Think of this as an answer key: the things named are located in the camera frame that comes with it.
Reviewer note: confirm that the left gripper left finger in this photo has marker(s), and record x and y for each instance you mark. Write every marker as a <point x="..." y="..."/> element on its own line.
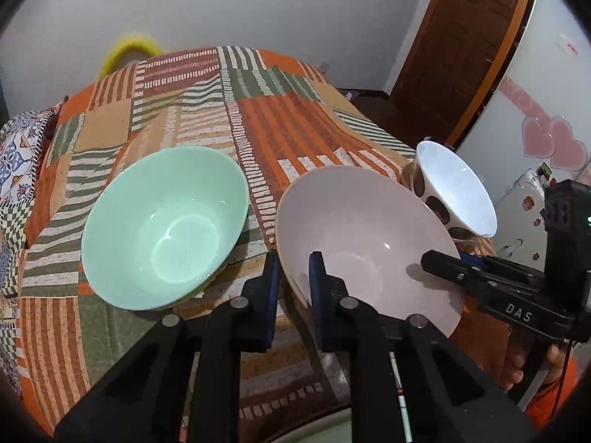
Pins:
<point x="180" y="381"/>

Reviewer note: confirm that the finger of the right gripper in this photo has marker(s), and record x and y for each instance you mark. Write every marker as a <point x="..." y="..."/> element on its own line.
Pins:
<point x="466" y="271"/>

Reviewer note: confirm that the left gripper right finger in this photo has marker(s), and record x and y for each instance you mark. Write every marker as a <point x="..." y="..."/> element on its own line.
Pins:
<point x="408" y="382"/>

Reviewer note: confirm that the mint green plate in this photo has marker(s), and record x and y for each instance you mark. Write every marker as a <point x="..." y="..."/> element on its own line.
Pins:
<point x="332" y="428"/>

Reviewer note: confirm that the mint green bowl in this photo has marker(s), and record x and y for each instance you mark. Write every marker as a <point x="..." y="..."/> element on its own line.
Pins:
<point x="163" y="227"/>

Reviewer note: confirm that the orange sleeve right forearm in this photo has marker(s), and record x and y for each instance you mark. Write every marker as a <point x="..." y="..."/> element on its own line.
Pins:
<point x="539" y="410"/>

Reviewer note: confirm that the person's right hand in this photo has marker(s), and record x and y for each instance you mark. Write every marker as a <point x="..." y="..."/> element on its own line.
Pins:
<point x="518" y="349"/>

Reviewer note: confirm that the white bowl brown dots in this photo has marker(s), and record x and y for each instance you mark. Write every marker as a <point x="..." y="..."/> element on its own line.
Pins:
<point x="453" y="192"/>

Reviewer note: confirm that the white wardrobe with hearts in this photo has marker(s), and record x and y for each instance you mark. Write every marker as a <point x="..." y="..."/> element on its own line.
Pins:
<point x="538" y="115"/>

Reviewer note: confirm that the wooden door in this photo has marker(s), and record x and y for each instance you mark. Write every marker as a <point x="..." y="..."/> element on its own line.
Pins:
<point x="452" y="53"/>

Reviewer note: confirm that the orange striped patchwork bedspread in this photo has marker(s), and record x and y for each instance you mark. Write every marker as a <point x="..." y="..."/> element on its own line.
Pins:
<point x="271" y="116"/>

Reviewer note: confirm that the yellow fuzzy hoop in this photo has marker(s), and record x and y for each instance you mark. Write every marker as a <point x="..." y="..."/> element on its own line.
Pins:
<point x="127" y="49"/>

